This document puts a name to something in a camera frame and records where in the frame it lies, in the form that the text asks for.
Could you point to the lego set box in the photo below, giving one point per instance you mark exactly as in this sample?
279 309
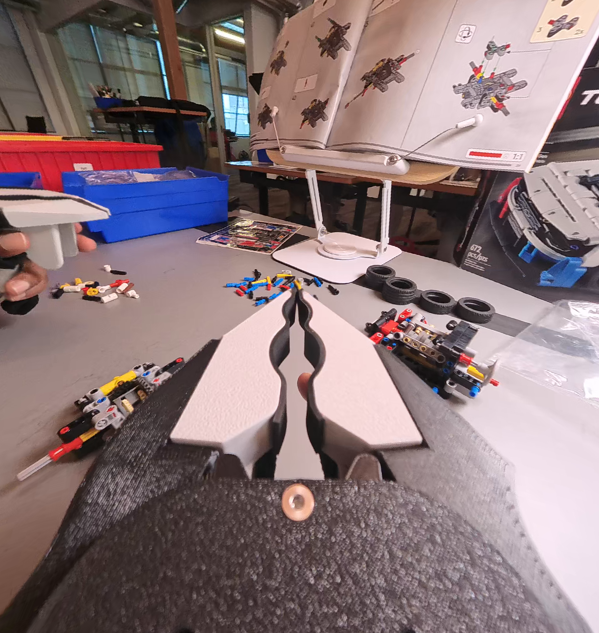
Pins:
551 207

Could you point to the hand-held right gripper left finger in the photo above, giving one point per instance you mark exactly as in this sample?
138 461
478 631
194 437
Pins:
230 390

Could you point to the grey lego gearbox assembly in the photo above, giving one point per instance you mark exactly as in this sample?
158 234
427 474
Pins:
104 420

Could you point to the lego car chassis assembly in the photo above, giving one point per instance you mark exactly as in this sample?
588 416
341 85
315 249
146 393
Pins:
428 351

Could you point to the wooden post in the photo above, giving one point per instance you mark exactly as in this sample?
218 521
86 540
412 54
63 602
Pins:
170 49

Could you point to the blue bin with lego pieces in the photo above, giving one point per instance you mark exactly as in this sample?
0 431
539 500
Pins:
13 180

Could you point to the person's left hand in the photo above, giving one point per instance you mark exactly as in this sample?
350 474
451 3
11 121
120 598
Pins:
25 282

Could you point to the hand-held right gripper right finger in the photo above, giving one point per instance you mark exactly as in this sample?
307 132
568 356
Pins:
363 390

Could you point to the lego sticker sheet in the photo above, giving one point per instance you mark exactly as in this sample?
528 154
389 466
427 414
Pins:
250 237

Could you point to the pile of coloured lego pins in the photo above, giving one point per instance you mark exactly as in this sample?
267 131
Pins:
275 287

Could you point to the red plastic bin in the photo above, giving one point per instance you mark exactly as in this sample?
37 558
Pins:
57 158

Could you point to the yellow plastic strip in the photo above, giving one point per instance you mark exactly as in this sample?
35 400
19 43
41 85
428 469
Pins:
22 137

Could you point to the background wooden desk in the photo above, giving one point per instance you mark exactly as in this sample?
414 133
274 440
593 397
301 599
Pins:
151 111

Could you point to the lego instruction booklet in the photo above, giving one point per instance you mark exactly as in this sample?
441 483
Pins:
418 113

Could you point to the scattered white red lego pieces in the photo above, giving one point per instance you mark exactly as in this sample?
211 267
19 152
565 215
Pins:
92 289

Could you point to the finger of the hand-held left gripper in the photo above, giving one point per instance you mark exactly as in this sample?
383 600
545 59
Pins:
57 213
22 193

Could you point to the wooden edged side table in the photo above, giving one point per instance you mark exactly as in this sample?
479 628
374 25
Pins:
289 173

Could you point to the white book stand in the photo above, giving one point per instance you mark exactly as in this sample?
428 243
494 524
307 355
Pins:
339 259

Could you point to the clear plastic bag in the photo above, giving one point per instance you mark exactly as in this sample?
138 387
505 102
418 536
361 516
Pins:
131 175
566 356

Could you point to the blue plastic bin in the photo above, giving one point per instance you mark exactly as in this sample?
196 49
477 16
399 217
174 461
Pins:
146 195
156 225

